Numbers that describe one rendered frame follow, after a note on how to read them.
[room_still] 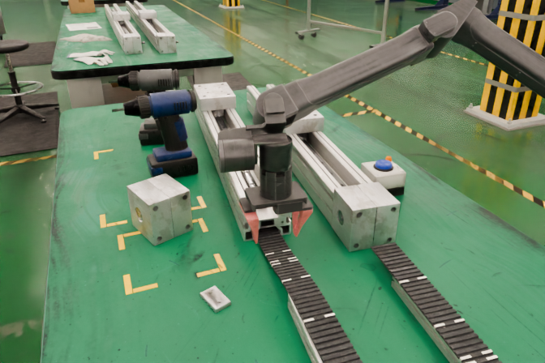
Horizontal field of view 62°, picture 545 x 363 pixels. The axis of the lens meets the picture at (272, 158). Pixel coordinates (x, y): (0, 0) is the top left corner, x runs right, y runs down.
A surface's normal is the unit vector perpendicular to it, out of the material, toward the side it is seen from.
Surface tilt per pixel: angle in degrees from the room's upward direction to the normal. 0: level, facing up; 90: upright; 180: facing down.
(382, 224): 90
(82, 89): 90
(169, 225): 90
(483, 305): 0
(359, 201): 0
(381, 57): 49
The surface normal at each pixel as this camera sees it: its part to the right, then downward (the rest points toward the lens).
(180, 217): 0.65, 0.33
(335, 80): 0.15, -0.28
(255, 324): 0.00, -0.90
